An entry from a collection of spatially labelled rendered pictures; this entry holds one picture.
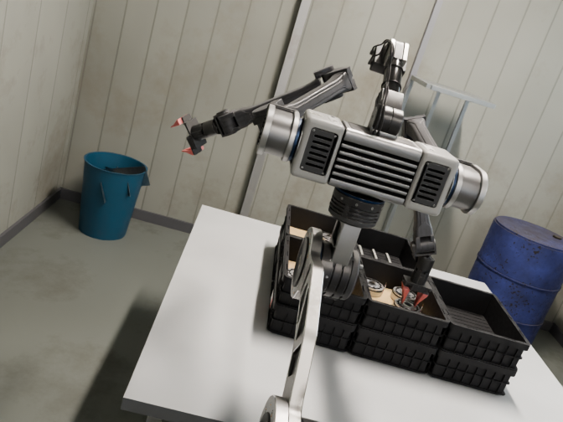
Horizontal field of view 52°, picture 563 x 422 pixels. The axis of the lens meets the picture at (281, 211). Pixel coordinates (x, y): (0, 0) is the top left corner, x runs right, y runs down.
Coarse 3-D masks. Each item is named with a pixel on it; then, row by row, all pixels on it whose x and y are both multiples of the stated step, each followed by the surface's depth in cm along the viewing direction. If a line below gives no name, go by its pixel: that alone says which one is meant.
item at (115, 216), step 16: (96, 160) 397; (112, 160) 405; (128, 160) 406; (96, 176) 369; (112, 176) 368; (128, 176) 372; (144, 176) 388; (96, 192) 373; (112, 192) 373; (128, 192) 378; (80, 208) 387; (96, 208) 377; (112, 208) 379; (128, 208) 388; (80, 224) 389; (96, 224) 382; (112, 224) 385; (128, 224) 402
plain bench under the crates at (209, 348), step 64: (192, 256) 241; (256, 256) 260; (192, 320) 195; (256, 320) 207; (128, 384) 156; (192, 384) 164; (256, 384) 172; (320, 384) 182; (384, 384) 193; (448, 384) 205; (512, 384) 218
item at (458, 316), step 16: (448, 288) 235; (464, 288) 235; (448, 304) 238; (464, 304) 237; (480, 304) 237; (496, 304) 231; (464, 320) 229; (480, 320) 234; (496, 320) 227; (448, 336) 200; (464, 336) 200; (512, 336) 212; (464, 352) 201; (480, 352) 202; (496, 352) 201; (512, 352) 202; (512, 368) 203
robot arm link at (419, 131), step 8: (408, 120) 197; (416, 120) 196; (424, 120) 196; (408, 128) 196; (416, 128) 191; (424, 128) 190; (408, 136) 202; (416, 136) 188; (424, 136) 185; (432, 144) 180
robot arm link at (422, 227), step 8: (400, 136) 204; (416, 216) 206; (424, 216) 206; (416, 224) 207; (424, 224) 206; (416, 232) 207; (424, 232) 207; (432, 232) 207; (416, 240) 207; (424, 240) 208; (432, 240) 207; (416, 248) 208; (424, 248) 208; (432, 248) 208
